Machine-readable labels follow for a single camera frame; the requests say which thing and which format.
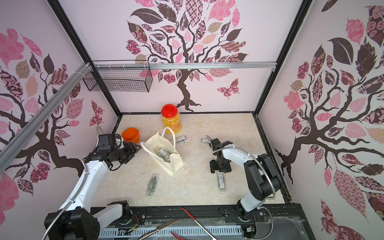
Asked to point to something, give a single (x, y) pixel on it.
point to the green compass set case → (152, 185)
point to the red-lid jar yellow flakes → (171, 118)
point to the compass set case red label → (165, 155)
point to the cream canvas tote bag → (167, 141)
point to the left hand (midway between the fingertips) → (138, 153)
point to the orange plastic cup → (131, 135)
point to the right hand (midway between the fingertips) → (218, 170)
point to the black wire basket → (119, 76)
